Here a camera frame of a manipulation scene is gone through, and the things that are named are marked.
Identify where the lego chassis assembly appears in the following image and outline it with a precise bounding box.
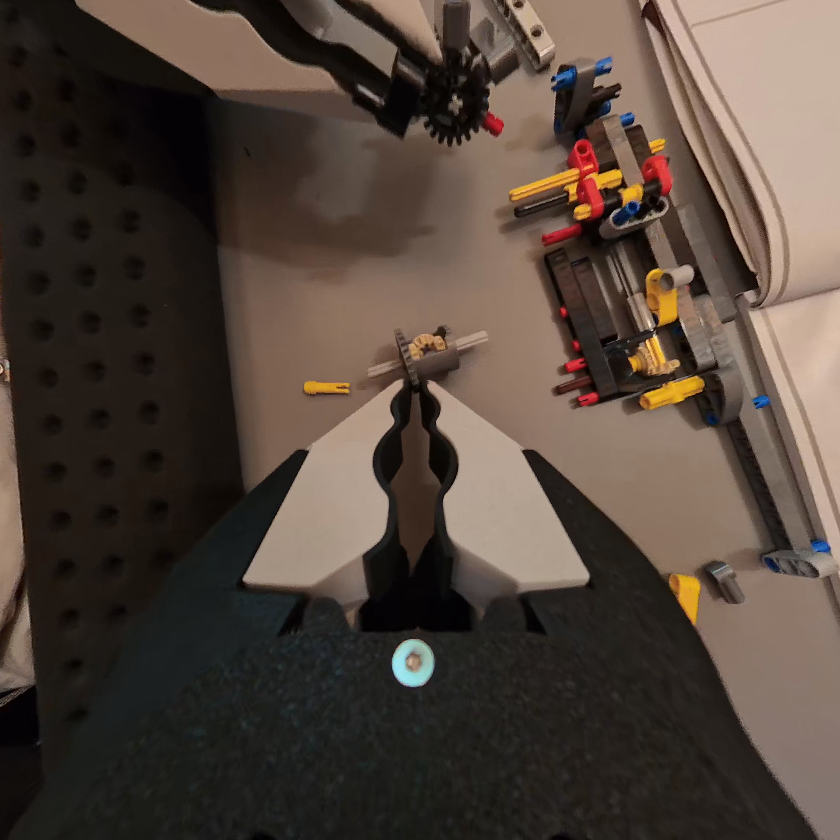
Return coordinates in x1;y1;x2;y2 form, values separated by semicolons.
486;0;840;581

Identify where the dark grey lego connector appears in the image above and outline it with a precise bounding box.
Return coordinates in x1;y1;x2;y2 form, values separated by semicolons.
705;561;747;605

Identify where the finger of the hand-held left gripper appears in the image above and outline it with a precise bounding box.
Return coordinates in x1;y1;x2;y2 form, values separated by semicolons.
74;0;383;123
320;0;447;63

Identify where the lego instruction booklet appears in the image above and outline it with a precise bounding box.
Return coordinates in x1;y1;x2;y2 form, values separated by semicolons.
640;0;840;592

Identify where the grey lego differential housing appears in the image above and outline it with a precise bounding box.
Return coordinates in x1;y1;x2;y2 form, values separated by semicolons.
394;325;462;395

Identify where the lego engine subassembly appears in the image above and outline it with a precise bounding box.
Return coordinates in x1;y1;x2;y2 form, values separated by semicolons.
354;0;521;148

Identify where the yellow lego connector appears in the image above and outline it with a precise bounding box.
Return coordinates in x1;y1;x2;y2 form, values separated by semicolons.
668;573;702;624

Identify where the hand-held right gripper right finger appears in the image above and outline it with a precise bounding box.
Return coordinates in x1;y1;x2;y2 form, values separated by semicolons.
420;381;592;618

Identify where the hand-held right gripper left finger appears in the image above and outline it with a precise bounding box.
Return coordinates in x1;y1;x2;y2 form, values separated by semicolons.
241;379;413;631

